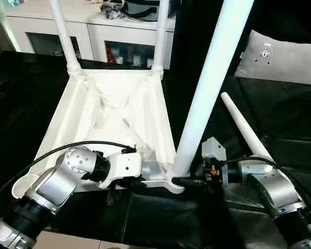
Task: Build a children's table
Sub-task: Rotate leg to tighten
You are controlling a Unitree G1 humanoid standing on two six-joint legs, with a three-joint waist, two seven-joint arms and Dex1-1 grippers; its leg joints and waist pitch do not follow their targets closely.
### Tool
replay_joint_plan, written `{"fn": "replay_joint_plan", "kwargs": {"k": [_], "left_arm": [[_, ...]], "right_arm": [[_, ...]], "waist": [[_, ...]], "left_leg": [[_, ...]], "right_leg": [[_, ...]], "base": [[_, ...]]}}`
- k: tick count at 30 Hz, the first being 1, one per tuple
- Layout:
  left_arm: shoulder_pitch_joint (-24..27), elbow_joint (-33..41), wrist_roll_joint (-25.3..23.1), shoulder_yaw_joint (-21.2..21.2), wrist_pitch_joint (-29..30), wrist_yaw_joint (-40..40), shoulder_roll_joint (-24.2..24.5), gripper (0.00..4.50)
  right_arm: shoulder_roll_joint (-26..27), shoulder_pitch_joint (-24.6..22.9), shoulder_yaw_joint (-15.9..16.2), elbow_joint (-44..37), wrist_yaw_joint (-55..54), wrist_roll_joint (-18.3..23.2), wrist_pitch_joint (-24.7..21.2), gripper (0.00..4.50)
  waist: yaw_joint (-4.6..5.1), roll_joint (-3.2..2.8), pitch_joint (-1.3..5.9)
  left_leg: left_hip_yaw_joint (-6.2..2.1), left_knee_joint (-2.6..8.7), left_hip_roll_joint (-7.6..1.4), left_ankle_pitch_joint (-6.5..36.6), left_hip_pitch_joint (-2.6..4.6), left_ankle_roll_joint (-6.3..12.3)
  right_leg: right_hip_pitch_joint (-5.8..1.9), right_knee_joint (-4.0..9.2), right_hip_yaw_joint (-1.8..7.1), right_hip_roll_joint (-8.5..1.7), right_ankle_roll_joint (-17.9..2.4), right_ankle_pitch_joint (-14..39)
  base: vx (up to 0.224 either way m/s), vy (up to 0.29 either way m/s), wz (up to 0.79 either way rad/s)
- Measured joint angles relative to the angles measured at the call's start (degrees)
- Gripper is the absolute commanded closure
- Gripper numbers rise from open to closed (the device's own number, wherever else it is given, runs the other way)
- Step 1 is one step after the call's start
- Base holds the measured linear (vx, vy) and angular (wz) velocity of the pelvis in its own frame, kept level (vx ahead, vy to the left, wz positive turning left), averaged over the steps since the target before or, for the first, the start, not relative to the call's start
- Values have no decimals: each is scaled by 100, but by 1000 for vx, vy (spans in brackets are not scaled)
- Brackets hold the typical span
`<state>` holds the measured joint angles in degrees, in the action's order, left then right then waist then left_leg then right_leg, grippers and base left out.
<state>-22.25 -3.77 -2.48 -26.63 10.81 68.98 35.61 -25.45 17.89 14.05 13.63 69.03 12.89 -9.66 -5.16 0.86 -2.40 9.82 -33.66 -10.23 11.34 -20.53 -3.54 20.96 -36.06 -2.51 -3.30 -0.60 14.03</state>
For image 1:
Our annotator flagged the white plastic table leg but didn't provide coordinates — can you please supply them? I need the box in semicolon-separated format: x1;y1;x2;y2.
50;0;84;77
220;92;275;162
151;0;171;79
171;0;255;179

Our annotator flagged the white plastic table top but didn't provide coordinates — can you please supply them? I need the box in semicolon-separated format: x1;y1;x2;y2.
13;67;186;199

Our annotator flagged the black work mat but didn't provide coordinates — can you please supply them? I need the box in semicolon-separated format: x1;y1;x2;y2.
0;49;311;249

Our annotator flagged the white cabinet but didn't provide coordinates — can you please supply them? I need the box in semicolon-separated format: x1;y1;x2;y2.
5;0;176;70

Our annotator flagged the grey bag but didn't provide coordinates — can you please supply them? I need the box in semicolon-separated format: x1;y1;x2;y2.
125;0;176;21

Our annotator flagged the tangled small items pile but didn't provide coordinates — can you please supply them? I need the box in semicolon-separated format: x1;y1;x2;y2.
101;0;126;19

